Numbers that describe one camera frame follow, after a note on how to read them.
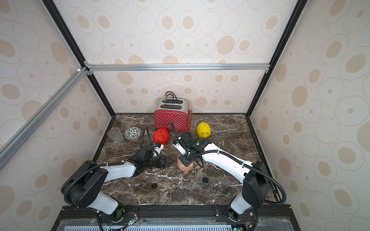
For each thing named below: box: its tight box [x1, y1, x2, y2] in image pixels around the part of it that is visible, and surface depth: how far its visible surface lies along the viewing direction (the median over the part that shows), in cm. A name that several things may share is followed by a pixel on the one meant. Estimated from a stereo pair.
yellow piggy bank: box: [197, 121, 212, 139], surface depth 102 cm
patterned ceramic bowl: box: [124, 126, 142, 142], surface depth 107 cm
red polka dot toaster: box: [153, 97, 193, 131], surface depth 103 cm
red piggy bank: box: [153, 128, 170, 145], surface depth 97 cm
